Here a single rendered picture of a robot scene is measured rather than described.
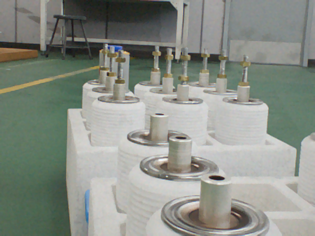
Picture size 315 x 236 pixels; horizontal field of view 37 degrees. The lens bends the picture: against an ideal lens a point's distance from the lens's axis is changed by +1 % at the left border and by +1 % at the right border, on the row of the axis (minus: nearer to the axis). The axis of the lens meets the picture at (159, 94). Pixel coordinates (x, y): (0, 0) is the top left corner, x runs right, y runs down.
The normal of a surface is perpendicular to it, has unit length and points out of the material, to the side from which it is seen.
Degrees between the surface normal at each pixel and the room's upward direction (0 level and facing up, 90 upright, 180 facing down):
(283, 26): 90
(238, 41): 90
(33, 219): 0
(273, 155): 90
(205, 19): 90
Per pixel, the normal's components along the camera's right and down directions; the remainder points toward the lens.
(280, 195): -0.98, -0.02
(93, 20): -0.16, 0.13
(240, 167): 0.22, 0.15
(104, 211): 0.05, -0.99
